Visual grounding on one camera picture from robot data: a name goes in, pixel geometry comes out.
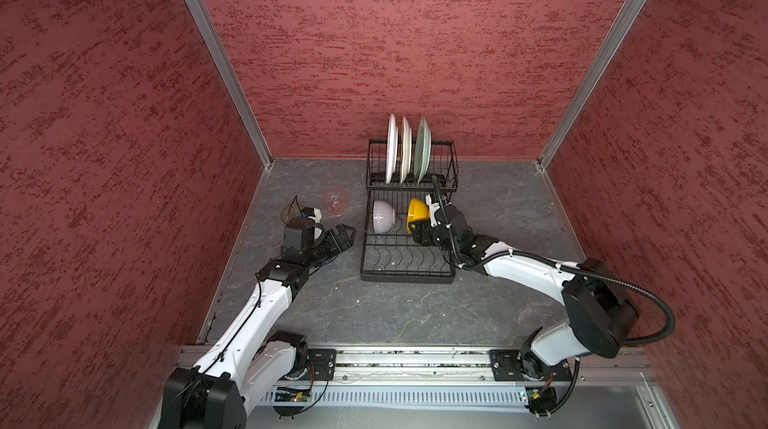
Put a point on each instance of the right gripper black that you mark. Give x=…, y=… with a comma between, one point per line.
x=421, y=233

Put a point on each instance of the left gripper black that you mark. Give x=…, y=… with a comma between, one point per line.
x=335, y=247

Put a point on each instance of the yellow bowl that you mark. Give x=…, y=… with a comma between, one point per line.
x=418, y=210

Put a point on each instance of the pink glass cup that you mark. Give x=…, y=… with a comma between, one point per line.
x=335, y=199

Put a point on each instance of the amber glass cup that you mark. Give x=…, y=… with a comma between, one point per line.
x=289, y=212

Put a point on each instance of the blue floral porcelain bowl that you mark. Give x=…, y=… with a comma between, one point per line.
x=323, y=256

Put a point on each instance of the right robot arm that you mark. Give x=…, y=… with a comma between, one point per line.
x=599, y=314

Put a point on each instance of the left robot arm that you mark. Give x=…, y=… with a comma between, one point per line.
x=222, y=387

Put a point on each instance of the lavender ceramic bowl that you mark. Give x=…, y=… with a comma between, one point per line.
x=383, y=216

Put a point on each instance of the pale green plate right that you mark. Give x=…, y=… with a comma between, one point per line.
x=422, y=151

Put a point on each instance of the white plate left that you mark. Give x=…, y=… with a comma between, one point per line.
x=391, y=148

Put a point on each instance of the white plate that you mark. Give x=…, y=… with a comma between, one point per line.
x=406, y=150
x=391, y=148

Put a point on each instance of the white plate middle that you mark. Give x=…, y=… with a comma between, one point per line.
x=406, y=150

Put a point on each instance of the left corner aluminium profile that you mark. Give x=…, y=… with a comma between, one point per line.
x=218, y=53

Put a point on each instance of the corner aluminium profile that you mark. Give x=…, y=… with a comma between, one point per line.
x=218, y=53
x=623, y=22

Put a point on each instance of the right corner aluminium profile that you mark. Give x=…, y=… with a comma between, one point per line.
x=623, y=22

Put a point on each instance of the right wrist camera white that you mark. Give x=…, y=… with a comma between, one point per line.
x=432, y=201

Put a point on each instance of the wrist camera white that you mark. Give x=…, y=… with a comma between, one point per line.
x=432, y=201
x=310, y=217

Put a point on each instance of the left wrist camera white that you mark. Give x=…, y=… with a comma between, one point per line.
x=310, y=217

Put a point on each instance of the black wire dish rack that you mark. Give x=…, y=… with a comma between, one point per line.
x=393, y=256

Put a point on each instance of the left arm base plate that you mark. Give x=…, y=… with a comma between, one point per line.
x=313, y=364

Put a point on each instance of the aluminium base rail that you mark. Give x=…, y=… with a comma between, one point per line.
x=469, y=366

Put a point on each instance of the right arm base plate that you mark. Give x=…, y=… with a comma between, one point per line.
x=508, y=365

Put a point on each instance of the white slotted cable duct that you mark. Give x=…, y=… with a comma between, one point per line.
x=483, y=398

